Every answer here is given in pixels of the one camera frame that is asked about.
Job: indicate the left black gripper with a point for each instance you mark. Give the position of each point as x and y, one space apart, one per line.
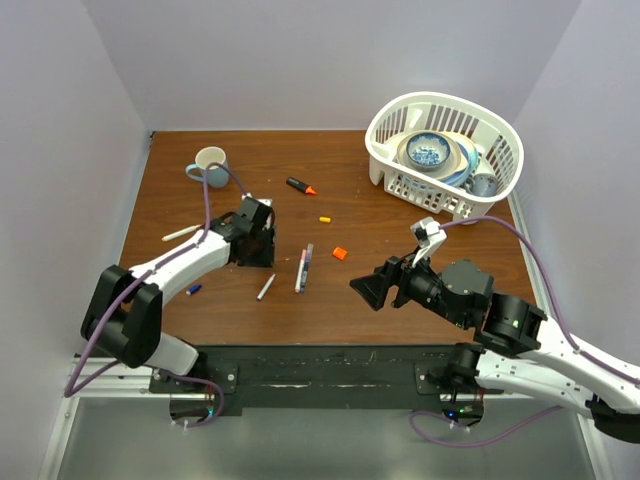
266 259

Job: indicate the small blue white cap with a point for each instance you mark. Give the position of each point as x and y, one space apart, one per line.
193 289

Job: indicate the orange highlighter cap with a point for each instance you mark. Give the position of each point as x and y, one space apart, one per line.
339 253

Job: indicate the grey pen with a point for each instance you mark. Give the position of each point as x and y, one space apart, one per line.
266 287

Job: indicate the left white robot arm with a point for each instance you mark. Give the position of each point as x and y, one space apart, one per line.
124 317

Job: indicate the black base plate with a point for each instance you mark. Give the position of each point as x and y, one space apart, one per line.
405 377

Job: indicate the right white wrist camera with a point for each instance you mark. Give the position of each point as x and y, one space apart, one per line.
429 237

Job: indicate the grey cup in basket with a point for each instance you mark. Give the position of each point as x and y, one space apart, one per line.
482 185

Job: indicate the white pink pen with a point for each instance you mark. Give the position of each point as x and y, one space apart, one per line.
300 269

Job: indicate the stacked plates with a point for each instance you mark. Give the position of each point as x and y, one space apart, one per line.
464 158

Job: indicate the blue patterned bowl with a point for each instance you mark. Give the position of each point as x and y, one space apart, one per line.
427 150

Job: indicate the white plastic dish basket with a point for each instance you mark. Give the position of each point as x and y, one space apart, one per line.
500 149

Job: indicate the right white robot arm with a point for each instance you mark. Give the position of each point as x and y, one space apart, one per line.
516 346

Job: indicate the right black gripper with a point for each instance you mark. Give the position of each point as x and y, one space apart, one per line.
373 287

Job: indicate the black orange highlighter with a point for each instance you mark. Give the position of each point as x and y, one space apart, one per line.
301 186

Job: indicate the white yellow pen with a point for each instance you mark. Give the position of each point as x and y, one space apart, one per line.
180 233

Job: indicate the dark blue pen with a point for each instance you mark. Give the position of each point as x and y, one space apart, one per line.
306 267

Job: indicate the light blue mug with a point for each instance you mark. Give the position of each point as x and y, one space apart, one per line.
209 166

